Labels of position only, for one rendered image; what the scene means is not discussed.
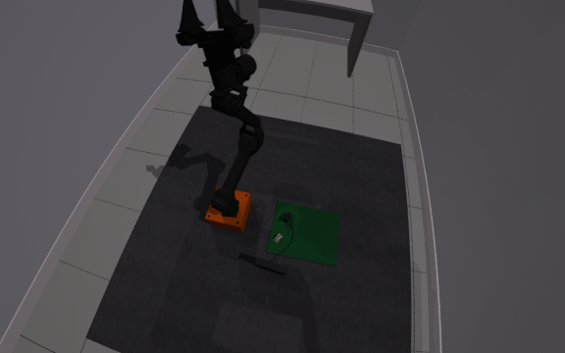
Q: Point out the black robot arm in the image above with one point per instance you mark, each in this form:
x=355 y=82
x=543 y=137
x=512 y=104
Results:
x=231 y=104

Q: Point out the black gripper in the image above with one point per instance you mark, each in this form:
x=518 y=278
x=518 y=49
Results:
x=216 y=47

